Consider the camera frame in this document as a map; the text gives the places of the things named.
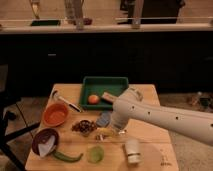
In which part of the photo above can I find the white cup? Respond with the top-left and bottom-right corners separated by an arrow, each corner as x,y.
124,139 -> 141,164

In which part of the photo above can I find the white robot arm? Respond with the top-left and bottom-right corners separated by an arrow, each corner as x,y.
110,88 -> 213,146

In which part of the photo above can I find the orange red bowl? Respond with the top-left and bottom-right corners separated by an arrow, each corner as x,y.
42,103 -> 69,127

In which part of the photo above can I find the dark maroon bowl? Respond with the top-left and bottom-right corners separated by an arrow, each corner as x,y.
32,128 -> 59,157

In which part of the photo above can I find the blue sponge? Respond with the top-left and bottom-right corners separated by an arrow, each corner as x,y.
96,111 -> 111,127

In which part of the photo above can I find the green cup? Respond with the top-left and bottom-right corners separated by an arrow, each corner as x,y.
87,146 -> 104,163

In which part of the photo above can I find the brown sponge block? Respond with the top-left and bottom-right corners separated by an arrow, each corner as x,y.
101,92 -> 117,103

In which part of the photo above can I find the orange fruit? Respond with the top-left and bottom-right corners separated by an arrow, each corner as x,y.
88,94 -> 100,105

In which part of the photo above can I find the green plastic tray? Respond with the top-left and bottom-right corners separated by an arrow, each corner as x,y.
79,76 -> 129,110

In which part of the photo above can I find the green chili pepper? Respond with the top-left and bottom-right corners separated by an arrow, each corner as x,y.
53,151 -> 83,163

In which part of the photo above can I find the white folded paper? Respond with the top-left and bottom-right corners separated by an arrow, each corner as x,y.
38,136 -> 55,157

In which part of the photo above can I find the black office chair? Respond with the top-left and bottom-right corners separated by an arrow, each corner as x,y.
0,64 -> 39,171

